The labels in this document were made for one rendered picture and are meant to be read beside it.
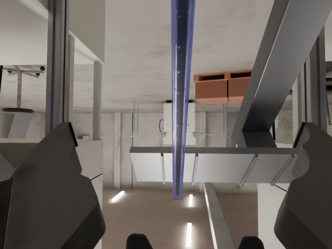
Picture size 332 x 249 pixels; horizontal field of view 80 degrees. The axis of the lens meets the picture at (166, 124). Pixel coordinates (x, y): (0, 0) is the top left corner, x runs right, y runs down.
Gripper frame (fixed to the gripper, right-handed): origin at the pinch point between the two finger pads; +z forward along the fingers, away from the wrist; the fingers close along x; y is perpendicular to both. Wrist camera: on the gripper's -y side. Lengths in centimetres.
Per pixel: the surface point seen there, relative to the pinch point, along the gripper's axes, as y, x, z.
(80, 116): 516, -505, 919
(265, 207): 71, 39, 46
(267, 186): 61, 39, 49
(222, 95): 123, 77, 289
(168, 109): 270, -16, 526
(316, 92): 15, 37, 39
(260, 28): 5, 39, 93
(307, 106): 18, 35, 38
